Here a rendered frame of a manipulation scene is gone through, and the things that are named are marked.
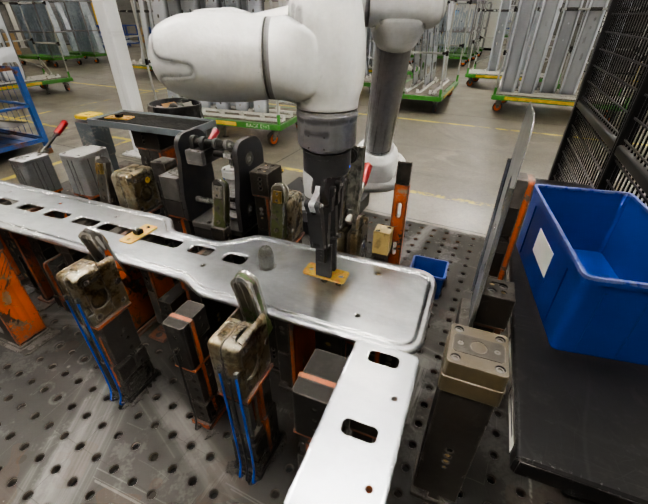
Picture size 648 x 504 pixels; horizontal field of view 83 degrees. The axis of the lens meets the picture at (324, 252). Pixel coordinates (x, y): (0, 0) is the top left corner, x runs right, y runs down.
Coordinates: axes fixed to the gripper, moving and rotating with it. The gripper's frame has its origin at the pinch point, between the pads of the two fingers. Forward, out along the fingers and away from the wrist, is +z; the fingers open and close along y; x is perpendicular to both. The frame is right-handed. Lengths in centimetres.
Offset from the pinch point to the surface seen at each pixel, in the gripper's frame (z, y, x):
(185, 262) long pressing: 5.6, 5.1, -29.2
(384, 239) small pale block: 0.4, -10.9, 8.2
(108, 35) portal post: -22, -267, -346
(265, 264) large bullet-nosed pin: 4.1, 1.4, -12.4
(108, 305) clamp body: 10.1, 17.8, -38.4
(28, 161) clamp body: 0, -14, -103
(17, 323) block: 28, 18, -76
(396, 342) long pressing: 5.7, 10.4, 16.0
